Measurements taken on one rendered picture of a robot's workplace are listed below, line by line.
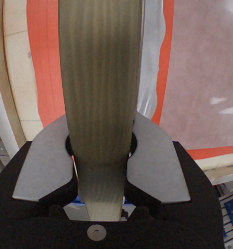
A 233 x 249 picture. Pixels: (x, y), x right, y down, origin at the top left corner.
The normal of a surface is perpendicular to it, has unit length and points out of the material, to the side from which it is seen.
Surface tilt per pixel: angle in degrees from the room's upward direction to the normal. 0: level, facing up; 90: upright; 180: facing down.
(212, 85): 0
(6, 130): 0
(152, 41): 34
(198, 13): 0
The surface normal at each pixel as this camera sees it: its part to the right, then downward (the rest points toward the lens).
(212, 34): 0.04, 0.55
